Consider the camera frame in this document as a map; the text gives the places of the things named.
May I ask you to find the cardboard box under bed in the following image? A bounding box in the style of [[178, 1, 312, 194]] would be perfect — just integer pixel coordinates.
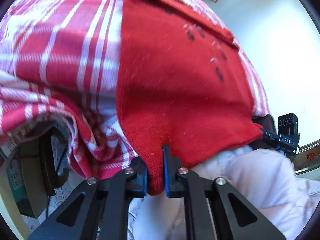
[[1, 126, 69, 218]]

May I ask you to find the red knitted sweater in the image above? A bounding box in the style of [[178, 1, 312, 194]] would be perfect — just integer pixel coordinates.
[[116, 0, 262, 195]]

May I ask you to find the red white plaid bedspread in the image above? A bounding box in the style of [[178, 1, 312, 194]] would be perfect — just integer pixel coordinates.
[[1, 0, 268, 179]]

